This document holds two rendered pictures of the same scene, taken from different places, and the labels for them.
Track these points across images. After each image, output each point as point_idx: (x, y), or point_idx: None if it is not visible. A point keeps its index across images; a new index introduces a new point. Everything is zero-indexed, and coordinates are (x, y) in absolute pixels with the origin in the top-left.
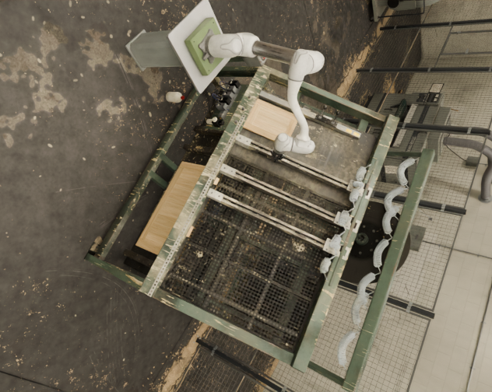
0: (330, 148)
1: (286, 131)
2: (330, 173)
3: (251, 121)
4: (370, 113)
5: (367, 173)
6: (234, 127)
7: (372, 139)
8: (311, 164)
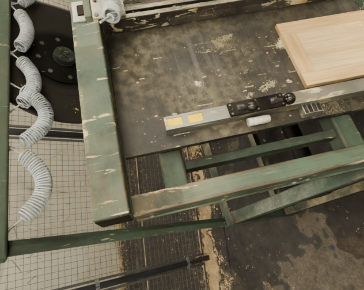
0: (201, 71)
1: (299, 44)
2: (169, 34)
3: None
4: (178, 194)
5: (100, 41)
6: None
7: (133, 145)
8: (210, 28)
